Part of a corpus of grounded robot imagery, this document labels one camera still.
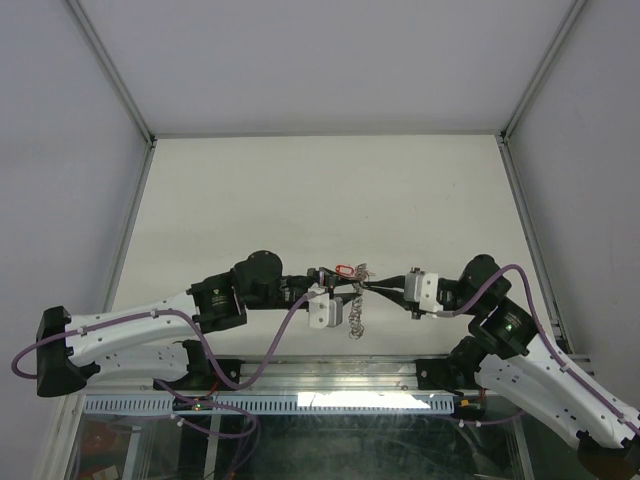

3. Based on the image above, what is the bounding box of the red key tag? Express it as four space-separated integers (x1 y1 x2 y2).
335 264 356 278

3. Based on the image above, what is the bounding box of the metal disc with key rings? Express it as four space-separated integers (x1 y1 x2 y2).
348 263 373 340

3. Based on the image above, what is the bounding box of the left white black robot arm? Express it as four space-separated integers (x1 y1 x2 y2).
35 250 359 398

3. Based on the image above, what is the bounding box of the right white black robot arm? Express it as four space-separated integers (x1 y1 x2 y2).
364 254 639 479

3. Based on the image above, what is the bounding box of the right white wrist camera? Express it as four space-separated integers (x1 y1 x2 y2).
403 268 442 315

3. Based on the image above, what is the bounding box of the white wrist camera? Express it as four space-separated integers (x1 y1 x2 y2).
403 268 442 315
307 287 344 330

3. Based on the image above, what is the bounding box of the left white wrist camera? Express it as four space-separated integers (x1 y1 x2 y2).
307 287 344 330

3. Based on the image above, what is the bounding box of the aluminium mounting rail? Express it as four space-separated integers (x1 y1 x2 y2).
246 355 480 394

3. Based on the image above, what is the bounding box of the white slotted cable duct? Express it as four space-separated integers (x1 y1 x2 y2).
84 391 455 416

